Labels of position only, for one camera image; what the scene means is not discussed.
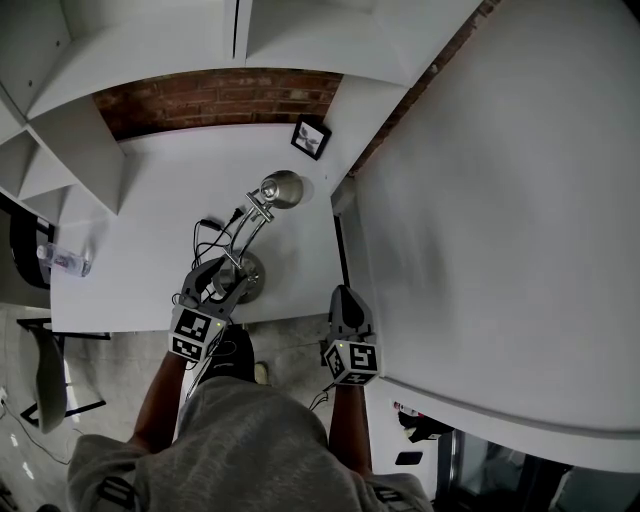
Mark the clear plastic water bottle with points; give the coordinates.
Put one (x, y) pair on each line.
(65, 260)

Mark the black window frame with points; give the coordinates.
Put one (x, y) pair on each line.
(500, 480)

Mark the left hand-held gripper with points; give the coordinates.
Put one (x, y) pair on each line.
(192, 327)

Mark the person's pale right shoe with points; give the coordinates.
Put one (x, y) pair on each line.
(261, 372)

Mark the grey chair with black legs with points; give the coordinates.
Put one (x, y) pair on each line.
(50, 385)

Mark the person's right forearm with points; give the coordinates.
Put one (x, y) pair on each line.
(347, 430)

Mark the person's black trouser leg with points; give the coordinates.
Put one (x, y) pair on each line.
(235, 350)

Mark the red bottle with yellow cap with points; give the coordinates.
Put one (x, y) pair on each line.
(404, 407)

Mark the white desk with drawers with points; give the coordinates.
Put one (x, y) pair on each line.
(150, 225)

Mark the white wall shelf unit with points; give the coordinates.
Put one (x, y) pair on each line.
(150, 45)

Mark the person's grey shirt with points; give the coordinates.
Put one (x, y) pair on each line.
(240, 450)

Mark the person's left forearm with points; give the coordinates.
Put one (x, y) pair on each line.
(160, 400)

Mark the black picture frame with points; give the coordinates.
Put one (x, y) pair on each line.
(311, 137)

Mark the black phone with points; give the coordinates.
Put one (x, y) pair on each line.
(408, 458)

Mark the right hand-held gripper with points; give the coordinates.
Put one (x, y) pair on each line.
(360, 360)

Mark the silver metal desk lamp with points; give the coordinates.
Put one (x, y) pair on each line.
(282, 190)

